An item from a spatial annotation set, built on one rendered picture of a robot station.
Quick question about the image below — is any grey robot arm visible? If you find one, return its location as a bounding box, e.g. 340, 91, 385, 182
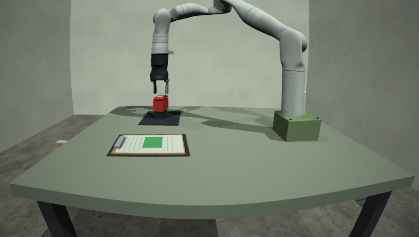
152, 0, 307, 117

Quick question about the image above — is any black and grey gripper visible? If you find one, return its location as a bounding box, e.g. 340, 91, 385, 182
150, 42, 174, 94

